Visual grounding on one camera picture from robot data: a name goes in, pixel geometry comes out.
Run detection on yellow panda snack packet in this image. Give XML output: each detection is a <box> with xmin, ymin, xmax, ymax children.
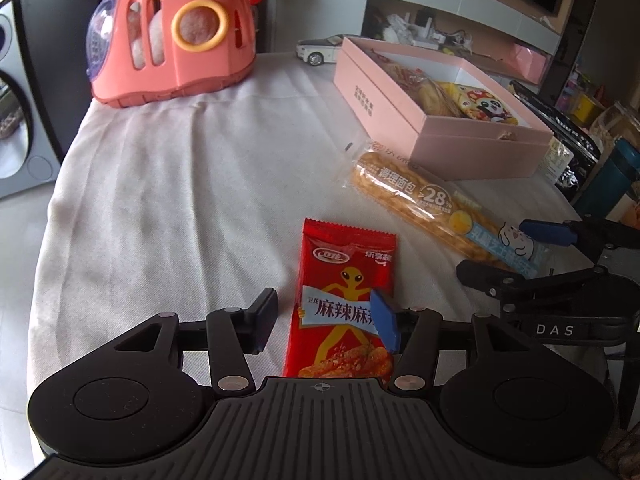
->
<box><xmin>447</xmin><ymin>82</ymin><xmax>522</xmax><ymax>124</ymax></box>

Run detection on long bread packet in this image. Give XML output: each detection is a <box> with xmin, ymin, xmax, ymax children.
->
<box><xmin>347</xmin><ymin>142</ymin><xmax>552</xmax><ymax>277</ymax></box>

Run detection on white toy car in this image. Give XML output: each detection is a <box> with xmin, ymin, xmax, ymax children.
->
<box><xmin>295</xmin><ymin>34</ymin><xmax>347</xmax><ymax>67</ymax></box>

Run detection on white tablecloth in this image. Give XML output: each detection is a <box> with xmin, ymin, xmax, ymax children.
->
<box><xmin>37</xmin><ymin>50</ymin><xmax>612</xmax><ymax>403</ymax></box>

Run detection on bread packet inside box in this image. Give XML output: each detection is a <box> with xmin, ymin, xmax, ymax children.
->
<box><xmin>372</xmin><ymin>50</ymin><xmax>432</xmax><ymax>92</ymax></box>

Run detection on tan pastry packet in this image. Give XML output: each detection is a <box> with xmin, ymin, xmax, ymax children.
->
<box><xmin>417</xmin><ymin>77</ymin><xmax>469</xmax><ymax>116</ymax></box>

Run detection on yellow box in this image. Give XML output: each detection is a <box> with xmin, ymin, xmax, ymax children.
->
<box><xmin>574</xmin><ymin>94</ymin><xmax>607</xmax><ymax>122</ymax></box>

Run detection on teal bottle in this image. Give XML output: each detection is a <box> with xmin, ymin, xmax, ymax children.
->
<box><xmin>572</xmin><ymin>139</ymin><xmax>640</xmax><ymax>222</ymax></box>

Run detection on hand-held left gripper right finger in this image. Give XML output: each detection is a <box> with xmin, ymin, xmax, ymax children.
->
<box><xmin>372</xmin><ymin>288</ymin><xmax>539</xmax><ymax>395</ymax></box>

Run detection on black bag with yellow label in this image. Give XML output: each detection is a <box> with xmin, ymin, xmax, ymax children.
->
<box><xmin>509</xmin><ymin>79</ymin><xmax>602</xmax><ymax>188</ymax></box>

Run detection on white washing machine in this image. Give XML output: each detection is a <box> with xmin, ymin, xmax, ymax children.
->
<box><xmin>0</xmin><ymin>0</ymin><xmax>64</xmax><ymax>202</ymax></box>

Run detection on white shelf unit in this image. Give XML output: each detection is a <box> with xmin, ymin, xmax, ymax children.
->
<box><xmin>357</xmin><ymin>0</ymin><xmax>588</xmax><ymax>68</ymax></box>

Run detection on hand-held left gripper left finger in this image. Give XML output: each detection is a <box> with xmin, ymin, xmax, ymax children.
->
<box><xmin>114</xmin><ymin>288</ymin><xmax>279</xmax><ymax>396</ymax></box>

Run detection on red snack packet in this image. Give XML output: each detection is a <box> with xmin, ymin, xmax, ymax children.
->
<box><xmin>282</xmin><ymin>218</ymin><xmax>399</xmax><ymax>379</ymax></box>

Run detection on pink paper bag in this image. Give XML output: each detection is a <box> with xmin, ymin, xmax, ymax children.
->
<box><xmin>509</xmin><ymin>41</ymin><xmax>554</xmax><ymax>84</ymax></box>

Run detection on pink toy carrier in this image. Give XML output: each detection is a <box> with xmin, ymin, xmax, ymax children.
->
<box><xmin>85</xmin><ymin>0</ymin><xmax>259</xmax><ymax>110</ymax></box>

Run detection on pink cardboard box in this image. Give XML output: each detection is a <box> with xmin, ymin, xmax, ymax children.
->
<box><xmin>333</xmin><ymin>35</ymin><xmax>556</xmax><ymax>181</ymax></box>

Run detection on white cable clutter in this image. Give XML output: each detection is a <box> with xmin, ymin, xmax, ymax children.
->
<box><xmin>381</xmin><ymin>10</ymin><xmax>473</xmax><ymax>51</ymax></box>

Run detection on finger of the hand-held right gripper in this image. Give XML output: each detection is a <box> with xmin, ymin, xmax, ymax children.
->
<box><xmin>455</xmin><ymin>259</ymin><xmax>609</xmax><ymax>319</ymax></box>
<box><xmin>518</xmin><ymin>218</ymin><xmax>640</xmax><ymax>251</ymax></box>

